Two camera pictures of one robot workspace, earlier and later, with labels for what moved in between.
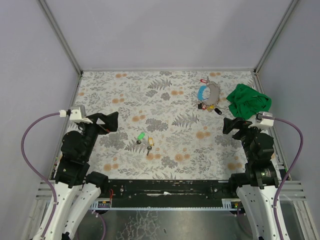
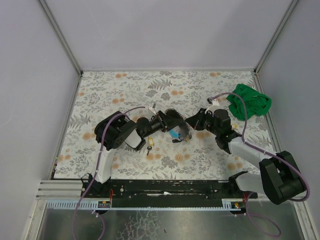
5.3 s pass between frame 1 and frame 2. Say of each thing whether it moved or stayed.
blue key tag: moved
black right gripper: moved
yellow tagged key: stayed
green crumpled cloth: stayed
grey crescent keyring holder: moved
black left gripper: moved
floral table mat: stayed
